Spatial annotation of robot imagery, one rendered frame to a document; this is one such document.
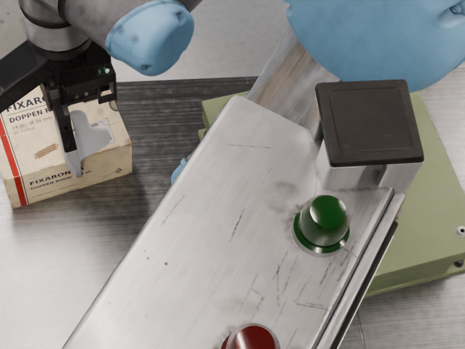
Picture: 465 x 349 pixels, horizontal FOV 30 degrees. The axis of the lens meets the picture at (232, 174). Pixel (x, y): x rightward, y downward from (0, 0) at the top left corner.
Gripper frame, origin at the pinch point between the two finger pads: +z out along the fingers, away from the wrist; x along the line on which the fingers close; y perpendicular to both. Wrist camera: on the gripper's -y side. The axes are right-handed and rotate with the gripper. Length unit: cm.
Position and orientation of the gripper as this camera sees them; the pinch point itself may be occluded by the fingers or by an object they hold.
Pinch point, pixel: (56, 131)
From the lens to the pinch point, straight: 112.6
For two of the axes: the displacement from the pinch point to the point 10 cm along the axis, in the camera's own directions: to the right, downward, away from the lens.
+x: -3.8, -8.2, 4.3
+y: 9.2, -2.9, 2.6
